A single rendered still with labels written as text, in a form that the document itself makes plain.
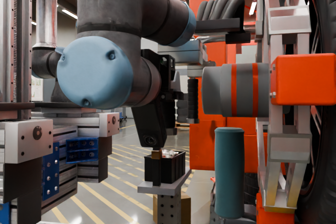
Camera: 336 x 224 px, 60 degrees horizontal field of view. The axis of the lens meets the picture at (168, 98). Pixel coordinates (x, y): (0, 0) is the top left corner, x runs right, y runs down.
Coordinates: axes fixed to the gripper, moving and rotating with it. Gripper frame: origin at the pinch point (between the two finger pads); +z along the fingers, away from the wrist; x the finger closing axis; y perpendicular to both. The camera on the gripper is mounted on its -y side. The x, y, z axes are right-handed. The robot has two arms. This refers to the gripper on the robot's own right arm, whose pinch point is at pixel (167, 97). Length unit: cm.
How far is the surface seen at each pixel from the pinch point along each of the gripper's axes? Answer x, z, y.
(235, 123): -14, 67, -10
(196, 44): -6.7, -2.6, 10.9
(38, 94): 628, 778, 13
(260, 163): -21.6, 27.9, -19.0
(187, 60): -4.8, -2.6, 7.7
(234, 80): -14.0, 10.0, 4.2
